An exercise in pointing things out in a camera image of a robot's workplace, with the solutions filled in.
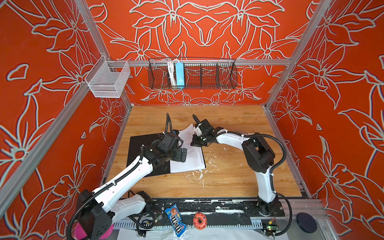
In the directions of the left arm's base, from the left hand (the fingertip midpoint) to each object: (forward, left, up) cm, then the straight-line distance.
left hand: (179, 150), depth 78 cm
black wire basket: (+49, -7, +15) cm, 52 cm away
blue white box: (+41, +3, +20) cm, 45 cm away
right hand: (+11, -4, -10) cm, 15 cm away
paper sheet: (+19, -2, -14) cm, 24 cm away
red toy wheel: (-29, -12, -13) cm, 34 cm away
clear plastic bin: (+33, +49, +17) cm, 62 cm away
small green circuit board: (-30, -46, -15) cm, 57 cm away
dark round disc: (-27, -63, -14) cm, 70 cm away
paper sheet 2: (0, -9, -13) cm, 15 cm away
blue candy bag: (-28, 0, -13) cm, 31 cm away
